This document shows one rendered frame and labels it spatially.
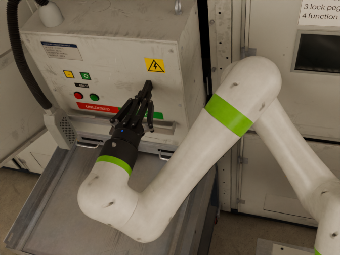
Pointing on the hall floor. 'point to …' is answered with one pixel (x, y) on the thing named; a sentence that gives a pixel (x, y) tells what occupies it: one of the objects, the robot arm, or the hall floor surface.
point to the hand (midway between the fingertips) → (145, 91)
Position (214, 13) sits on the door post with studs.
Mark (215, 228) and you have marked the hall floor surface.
